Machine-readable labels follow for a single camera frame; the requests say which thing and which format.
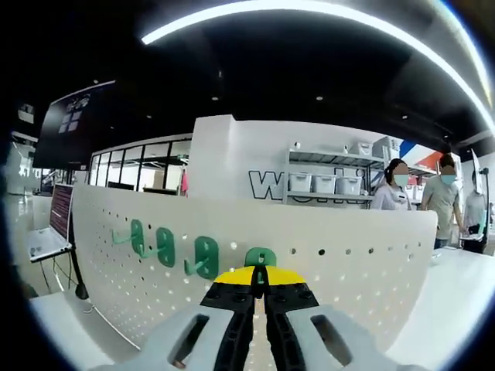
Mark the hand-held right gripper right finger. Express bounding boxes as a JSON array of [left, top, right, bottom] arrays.
[[258, 266, 403, 371]]

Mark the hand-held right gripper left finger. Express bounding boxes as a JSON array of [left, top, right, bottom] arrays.
[[115, 265, 258, 371]]

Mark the green hook assembly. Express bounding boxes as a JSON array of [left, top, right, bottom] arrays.
[[111, 219, 146, 256], [138, 226, 176, 267], [245, 247, 278, 297], [183, 235, 220, 280]]

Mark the white pegboard mounting plate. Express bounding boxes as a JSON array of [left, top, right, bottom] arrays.
[[71, 182, 439, 362]]

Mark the white lidded storage bin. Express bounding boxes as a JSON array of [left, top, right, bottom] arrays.
[[288, 172, 312, 193], [312, 174, 337, 195], [335, 175, 363, 196]]

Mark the black laptop stand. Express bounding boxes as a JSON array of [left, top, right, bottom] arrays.
[[68, 223, 90, 301]]

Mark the grey metal storage shelf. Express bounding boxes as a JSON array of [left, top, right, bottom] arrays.
[[284, 148, 387, 206]]

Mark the large white storage crate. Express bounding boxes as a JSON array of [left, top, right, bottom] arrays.
[[373, 136, 405, 160]]

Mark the silver laptop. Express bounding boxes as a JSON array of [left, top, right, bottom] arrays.
[[27, 183, 74, 264]]

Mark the long ceiling light strip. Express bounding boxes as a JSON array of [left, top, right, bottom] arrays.
[[140, 8, 495, 134]]

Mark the striped wall banner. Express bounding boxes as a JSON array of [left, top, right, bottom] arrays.
[[401, 138, 445, 164]]

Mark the large dark wall screen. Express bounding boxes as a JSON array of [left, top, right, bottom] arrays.
[[32, 80, 117, 169]]

